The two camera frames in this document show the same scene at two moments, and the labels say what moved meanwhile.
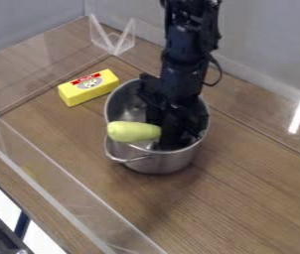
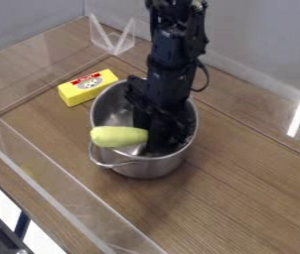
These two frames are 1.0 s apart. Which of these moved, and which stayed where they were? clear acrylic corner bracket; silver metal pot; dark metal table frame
Moved: silver metal pot
Stayed: dark metal table frame; clear acrylic corner bracket
